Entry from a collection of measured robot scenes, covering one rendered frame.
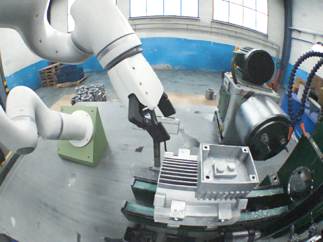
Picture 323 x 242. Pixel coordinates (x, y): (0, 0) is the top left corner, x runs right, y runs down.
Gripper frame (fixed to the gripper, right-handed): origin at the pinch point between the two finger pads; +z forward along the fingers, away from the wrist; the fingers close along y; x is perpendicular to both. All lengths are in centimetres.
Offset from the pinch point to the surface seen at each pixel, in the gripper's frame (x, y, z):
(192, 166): 2.1, 4.4, 10.2
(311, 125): 119, -78, 112
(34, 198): -72, 26, 2
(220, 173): 8.2, 7.5, 11.0
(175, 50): -63, -540, 6
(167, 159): -2.8, 3.6, 7.0
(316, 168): 40, 7, 31
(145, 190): -18.8, 3.1, 20.5
